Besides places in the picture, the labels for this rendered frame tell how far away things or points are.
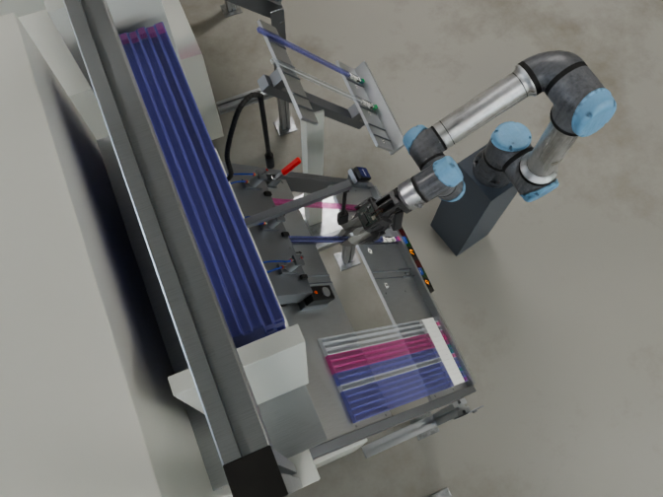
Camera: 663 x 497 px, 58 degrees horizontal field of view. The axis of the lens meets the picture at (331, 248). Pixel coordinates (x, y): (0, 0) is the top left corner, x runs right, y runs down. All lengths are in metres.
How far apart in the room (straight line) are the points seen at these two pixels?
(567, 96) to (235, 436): 1.30
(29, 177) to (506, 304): 2.09
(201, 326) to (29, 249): 0.33
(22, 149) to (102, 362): 0.31
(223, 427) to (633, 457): 2.29
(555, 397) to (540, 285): 0.46
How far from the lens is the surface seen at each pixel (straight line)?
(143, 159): 0.61
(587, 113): 1.62
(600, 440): 2.64
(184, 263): 0.55
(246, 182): 1.37
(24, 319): 0.78
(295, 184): 1.66
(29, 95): 0.92
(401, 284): 1.72
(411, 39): 3.18
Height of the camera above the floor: 2.40
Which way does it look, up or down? 69 degrees down
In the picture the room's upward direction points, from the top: 4 degrees clockwise
